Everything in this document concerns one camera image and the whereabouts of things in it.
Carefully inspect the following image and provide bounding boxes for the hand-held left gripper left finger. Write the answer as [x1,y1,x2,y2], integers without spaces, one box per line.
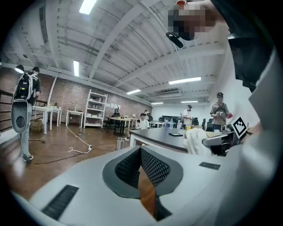
[11,145,157,226]

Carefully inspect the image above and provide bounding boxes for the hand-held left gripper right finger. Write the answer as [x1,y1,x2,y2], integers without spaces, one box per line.
[140,145,241,226]

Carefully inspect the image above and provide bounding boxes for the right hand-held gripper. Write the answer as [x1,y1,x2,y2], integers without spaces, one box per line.
[202,116,249,147]

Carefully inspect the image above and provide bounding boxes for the white cloth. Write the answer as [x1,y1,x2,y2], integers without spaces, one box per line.
[183,129,213,156]

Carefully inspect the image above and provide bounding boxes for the person's right forearm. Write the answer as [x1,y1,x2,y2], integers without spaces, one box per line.
[246,122,263,136]

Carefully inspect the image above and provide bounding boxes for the black office chair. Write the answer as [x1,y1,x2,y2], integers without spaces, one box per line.
[200,118,213,132]
[103,107,122,131]

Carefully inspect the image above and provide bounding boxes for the metal trash bin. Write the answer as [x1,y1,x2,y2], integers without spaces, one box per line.
[116,137,127,151]

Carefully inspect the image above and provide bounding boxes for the person's white shirt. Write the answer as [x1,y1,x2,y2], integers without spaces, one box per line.
[221,47,283,226]

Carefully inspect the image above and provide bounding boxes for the dark grey table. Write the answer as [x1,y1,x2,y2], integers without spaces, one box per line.
[129,127,229,154]

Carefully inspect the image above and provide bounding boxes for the floor brush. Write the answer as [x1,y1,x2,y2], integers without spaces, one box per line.
[28,136,46,144]

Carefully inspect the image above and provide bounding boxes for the ceiling air conditioner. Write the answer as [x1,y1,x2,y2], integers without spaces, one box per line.
[157,90,183,98]

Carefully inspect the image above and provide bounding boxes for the small white table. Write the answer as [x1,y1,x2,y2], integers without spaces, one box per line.
[65,109,85,128]

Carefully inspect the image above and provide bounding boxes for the wooden top table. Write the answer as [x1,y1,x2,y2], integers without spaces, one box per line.
[109,117,138,136]

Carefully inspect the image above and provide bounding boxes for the white shelf unit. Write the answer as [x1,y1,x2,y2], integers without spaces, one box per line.
[83,89,108,129]

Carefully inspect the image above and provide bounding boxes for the cardboard box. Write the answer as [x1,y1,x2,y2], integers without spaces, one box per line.
[30,119,44,133]

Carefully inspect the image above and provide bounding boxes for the large white table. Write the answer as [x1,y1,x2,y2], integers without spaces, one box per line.
[33,105,63,135]

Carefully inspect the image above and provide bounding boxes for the black worn harness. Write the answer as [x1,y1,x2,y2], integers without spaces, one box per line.
[227,33,275,93]

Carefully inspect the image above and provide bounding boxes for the white grey handheld device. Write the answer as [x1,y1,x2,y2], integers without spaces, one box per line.
[11,100,31,134]

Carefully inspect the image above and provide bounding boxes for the black white backpack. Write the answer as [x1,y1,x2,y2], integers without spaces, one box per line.
[12,72,37,103]

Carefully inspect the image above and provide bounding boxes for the person's head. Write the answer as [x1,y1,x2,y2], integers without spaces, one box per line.
[167,0,230,41]

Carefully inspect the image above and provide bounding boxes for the black floor cable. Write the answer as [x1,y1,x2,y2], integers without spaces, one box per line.
[31,149,90,165]

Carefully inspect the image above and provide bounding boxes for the white cable with power strip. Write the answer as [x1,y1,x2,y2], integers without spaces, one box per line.
[65,125,94,154]

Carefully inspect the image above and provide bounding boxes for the black head camera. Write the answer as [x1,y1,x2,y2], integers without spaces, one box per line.
[166,32,184,49]

